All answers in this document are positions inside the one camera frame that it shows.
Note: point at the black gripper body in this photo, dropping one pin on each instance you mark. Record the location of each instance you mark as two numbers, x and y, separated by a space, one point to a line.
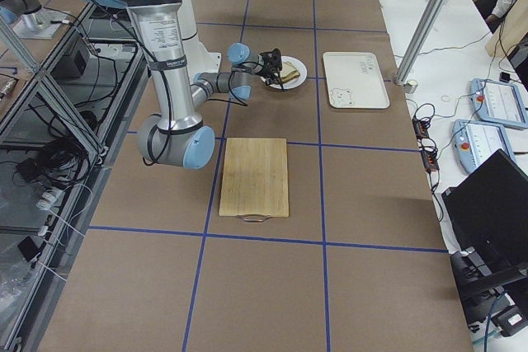
271 68

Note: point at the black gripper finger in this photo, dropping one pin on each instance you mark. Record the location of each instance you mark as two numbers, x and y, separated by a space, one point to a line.
279 81

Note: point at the bread slice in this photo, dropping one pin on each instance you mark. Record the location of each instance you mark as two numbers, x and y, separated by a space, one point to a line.
289 72

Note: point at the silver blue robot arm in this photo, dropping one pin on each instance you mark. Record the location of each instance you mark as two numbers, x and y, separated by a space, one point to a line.
185 76
12 10

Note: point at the cream bear serving tray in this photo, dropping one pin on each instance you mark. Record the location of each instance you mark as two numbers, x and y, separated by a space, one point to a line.
354 81

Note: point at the bamboo cutting board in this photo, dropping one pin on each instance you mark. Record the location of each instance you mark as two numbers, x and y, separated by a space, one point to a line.
255 183

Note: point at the black power strip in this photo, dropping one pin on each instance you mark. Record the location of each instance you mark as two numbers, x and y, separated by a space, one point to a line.
427 146

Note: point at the blue teach pendant near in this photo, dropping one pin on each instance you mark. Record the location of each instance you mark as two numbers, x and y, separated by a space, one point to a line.
476 141

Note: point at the blue teach pendant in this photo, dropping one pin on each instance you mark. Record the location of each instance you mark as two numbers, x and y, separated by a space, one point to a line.
476 141
498 102

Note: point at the blue teach pendant far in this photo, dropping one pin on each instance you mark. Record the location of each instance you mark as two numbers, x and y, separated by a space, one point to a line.
498 102

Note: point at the black laptop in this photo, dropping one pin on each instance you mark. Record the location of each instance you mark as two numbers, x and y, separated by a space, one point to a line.
489 208

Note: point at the black monitor stand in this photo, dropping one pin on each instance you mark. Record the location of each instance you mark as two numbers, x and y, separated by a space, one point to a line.
474 277

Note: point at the aluminium frame post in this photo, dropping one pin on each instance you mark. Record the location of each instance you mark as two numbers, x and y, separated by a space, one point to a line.
424 26

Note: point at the metal frame side table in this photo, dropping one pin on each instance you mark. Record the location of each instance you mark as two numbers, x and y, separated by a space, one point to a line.
61 130

